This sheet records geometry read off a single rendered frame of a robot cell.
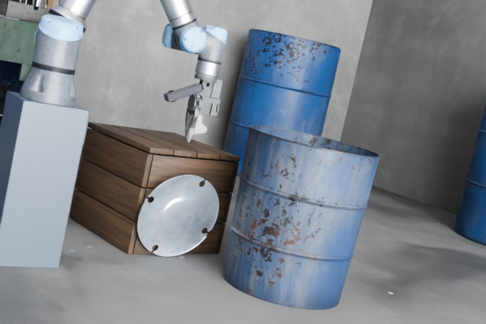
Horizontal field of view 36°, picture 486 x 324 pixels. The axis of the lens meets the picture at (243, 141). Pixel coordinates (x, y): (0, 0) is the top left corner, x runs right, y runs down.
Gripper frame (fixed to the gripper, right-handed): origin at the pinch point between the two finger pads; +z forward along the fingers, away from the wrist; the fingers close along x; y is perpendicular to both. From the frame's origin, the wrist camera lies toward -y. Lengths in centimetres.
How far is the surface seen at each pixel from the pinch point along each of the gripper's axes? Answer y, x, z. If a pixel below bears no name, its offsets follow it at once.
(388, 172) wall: 225, 233, 28
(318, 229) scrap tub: 34, -34, 16
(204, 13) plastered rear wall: 67, 234, -52
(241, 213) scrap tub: 16.9, -15.9, 18.1
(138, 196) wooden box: -10.6, 2.7, 21.2
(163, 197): -3.6, -0.5, 19.9
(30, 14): -49, 57, -27
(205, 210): 12.7, 4.3, 23.2
